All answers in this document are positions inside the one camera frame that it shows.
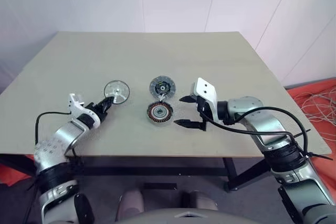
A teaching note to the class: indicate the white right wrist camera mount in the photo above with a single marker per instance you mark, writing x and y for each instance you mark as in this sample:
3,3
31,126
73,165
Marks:
206,89

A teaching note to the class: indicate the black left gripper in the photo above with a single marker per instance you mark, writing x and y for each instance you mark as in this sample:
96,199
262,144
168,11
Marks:
98,110

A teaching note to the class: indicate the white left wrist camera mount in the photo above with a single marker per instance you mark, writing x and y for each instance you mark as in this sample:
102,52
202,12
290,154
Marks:
76,106

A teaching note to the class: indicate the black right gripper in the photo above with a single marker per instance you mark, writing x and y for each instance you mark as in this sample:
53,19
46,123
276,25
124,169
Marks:
204,108

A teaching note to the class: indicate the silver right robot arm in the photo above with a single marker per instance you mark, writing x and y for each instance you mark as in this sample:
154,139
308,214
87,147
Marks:
262,127

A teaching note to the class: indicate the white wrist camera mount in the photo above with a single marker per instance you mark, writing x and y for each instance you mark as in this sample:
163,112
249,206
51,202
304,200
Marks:
206,89
76,106

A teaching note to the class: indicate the black rimmed silver spoked rotor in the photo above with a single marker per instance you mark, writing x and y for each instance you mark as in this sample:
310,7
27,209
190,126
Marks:
116,91

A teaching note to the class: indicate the grey robot torso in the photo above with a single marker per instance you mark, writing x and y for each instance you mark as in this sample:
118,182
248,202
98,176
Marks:
162,218

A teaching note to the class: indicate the grey stator housing copper windings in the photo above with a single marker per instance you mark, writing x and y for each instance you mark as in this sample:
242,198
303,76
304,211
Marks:
151,115

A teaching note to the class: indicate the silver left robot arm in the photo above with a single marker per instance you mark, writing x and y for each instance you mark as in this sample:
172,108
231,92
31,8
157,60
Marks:
63,132

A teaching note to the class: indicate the black table frame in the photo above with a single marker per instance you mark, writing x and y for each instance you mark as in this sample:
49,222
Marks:
147,171

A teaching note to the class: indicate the orange fabric cushion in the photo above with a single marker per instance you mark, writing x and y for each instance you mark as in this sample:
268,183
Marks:
15,174

